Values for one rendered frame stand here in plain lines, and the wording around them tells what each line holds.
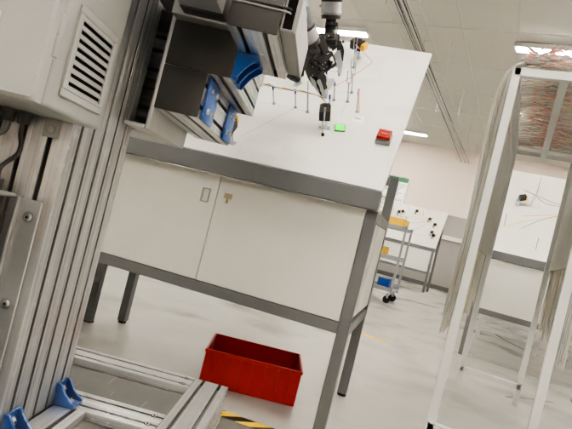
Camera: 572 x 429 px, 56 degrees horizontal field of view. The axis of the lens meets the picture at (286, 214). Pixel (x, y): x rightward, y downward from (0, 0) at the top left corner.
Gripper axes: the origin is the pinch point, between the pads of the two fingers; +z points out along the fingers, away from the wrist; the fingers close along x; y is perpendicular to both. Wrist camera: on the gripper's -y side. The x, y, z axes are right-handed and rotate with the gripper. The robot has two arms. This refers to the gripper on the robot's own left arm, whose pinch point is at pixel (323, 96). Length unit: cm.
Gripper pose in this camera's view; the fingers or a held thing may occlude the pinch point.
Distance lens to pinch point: 188.9
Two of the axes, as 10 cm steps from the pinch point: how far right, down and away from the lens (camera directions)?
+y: 7.4, -6.2, 2.7
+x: -5.7, -3.6, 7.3
